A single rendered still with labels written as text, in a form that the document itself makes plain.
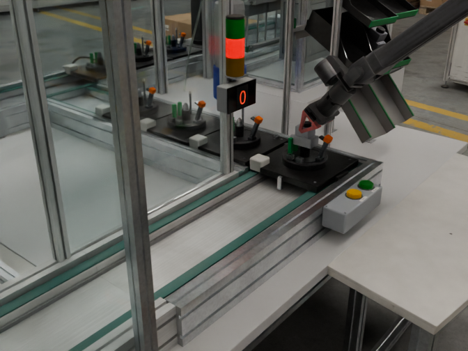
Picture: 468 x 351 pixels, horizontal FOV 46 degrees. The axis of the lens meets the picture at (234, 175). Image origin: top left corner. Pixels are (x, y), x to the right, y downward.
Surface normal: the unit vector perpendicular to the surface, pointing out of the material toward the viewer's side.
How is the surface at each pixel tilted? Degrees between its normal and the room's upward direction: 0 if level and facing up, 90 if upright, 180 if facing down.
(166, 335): 90
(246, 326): 0
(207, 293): 90
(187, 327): 90
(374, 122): 45
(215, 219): 0
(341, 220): 90
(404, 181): 0
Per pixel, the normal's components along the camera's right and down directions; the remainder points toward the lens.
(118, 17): 0.77, 0.28
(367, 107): 0.46, -0.40
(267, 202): 0.00, -0.90
